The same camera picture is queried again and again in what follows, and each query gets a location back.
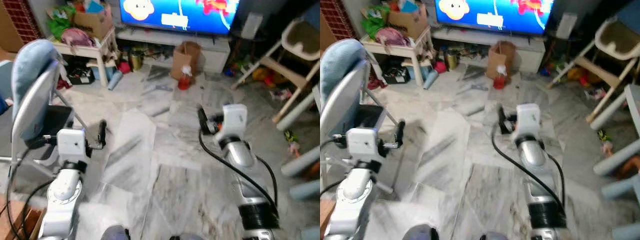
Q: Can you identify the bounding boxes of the red spray bottle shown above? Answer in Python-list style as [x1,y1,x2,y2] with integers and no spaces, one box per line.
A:
[177,65,193,91]
[492,65,508,90]

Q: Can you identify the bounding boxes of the white folding chair grey seat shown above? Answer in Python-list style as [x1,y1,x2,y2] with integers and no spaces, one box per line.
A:
[320,59,401,186]
[0,59,91,181]

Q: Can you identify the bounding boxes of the black box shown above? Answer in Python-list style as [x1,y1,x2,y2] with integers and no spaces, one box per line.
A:
[382,61,412,85]
[66,62,96,85]

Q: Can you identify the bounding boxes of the brown paper bag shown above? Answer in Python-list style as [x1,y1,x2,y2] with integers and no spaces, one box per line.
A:
[171,41,202,81]
[487,41,517,80]

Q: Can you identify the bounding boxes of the white television stand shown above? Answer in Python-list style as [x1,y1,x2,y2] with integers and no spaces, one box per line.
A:
[431,27,547,75]
[116,27,232,75]

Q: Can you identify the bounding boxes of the yellow orange toy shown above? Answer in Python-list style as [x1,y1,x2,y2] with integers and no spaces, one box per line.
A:
[252,67,276,86]
[567,67,591,83]

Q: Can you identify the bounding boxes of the small white shelf table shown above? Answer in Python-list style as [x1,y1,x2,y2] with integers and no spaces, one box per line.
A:
[361,27,433,87]
[52,27,118,88]

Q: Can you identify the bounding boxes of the metal tumbler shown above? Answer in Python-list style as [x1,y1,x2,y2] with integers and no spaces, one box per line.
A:
[445,48,459,71]
[129,47,143,71]

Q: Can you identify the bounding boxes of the green yellow toy figure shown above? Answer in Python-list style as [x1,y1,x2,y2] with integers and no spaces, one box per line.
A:
[284,129,302,157]
[598,129,616,157]

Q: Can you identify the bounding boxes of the small pale blue plastic table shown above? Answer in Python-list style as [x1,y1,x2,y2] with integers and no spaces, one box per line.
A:
[590,84,640,240]
[275,85,321,240]

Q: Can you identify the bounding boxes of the silver left robot leg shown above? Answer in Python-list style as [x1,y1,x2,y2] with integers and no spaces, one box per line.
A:
[102,225,131,240]
[402,224,438,240]

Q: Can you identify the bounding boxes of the light blue towel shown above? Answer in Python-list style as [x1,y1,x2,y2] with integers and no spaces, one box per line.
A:
[11,39,63,116]
[320,39,368,101]

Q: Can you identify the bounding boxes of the pink bag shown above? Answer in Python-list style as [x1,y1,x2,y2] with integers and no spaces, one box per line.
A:
[375,27,410,48]
[61,27,95,48]

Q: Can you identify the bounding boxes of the flat screen television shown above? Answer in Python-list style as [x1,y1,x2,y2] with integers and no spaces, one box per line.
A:
[434,0,556,36]
[119,0,241,36]

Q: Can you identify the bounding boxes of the wooden pallet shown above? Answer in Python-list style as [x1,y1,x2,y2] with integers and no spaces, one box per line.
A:
[0,197,43,240]

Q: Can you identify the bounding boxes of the brown cardboard box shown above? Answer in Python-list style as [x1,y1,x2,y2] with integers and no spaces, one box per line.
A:
[74,5,115,41]
[387,5,430,41]

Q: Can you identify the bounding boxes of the green bag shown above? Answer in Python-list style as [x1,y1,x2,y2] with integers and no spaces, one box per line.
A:
[47,5,76,41]
[361,6,390,40]

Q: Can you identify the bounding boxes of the wooden high chair white seat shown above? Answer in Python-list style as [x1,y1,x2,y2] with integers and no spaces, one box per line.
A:
[546,17,640,123]
[231,17,321,123]

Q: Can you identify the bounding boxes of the red lattice screen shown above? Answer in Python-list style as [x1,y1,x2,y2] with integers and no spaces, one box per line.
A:
[4,0,43,45]
[320,0,355,42]

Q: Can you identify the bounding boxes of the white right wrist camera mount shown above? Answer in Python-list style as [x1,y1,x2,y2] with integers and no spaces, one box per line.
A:
[515,103,542,143]
[216,104,248,143]

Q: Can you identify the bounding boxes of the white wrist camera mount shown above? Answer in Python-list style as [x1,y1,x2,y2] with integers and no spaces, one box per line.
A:
[216,104,248,143]
[515,103,542,143]
[346,128,379,160]
[56,128,87,161]

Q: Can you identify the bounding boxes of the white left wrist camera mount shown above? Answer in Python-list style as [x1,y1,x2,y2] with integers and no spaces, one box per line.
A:
[56,128,87,161]
[346,128,379,160]

